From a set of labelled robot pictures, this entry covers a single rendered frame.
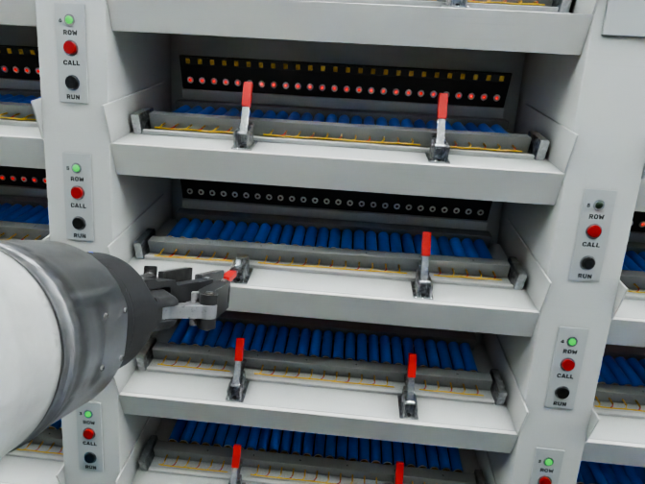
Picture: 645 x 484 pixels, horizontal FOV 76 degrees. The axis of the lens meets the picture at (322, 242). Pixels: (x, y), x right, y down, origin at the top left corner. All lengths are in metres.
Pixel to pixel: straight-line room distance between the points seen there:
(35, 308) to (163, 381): 0.57
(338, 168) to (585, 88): 0.32
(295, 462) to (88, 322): 0.64
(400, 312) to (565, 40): 0.40
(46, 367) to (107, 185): 0.49
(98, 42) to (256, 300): 0.40
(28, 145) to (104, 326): 0.53
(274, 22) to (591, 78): 0.40
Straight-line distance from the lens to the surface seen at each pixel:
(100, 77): 0.66
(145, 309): 0.27
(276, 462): 0.81
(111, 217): 0.66
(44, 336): 0.19
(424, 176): 0.57
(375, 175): 0.57
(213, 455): 0.83
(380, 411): 0.69
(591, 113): 0.64
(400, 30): 0.59
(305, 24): 0.60
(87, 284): 0.22
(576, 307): 0.67
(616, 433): 0.81
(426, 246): 0.61
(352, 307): 0.60
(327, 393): 0.70
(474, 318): 0.63
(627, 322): 0.71
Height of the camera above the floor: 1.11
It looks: 11 degrees down
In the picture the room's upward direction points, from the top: 4 degrees clockwise
